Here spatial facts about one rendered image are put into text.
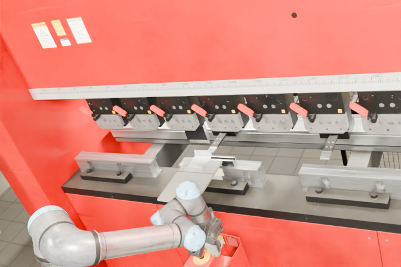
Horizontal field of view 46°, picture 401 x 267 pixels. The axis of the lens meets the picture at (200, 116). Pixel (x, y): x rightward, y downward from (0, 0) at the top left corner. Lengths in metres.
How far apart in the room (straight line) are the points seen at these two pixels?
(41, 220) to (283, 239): 0.99
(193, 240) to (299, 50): 0.68
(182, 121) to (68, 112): 0.85
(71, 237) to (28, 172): 1.17
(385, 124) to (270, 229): 0.66
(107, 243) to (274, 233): 0.84
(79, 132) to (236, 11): 1.37
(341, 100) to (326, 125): 0.12
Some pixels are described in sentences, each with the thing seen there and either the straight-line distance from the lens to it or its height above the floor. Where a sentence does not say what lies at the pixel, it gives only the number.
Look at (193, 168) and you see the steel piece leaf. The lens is 2.02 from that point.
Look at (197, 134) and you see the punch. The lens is 2.01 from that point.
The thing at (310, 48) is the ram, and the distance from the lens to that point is 1.56.
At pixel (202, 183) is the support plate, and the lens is 1.94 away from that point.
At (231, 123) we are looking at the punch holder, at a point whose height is 1.22.
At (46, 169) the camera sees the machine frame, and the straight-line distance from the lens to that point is 2.54.
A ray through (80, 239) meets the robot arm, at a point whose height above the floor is 1.36.
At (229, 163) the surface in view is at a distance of 2.03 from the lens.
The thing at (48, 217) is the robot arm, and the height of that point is 1.39.
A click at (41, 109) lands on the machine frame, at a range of 2.51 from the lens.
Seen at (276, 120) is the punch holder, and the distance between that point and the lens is 1.75.
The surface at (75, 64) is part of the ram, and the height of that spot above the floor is 1.51.
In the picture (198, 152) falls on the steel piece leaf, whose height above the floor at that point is 1.02.
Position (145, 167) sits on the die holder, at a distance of 2.30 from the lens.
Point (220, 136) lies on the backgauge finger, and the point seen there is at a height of 1.00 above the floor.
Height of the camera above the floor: 2.15
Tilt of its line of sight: 29 degrees down
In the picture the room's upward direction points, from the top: 20 degrees counter-clockwise
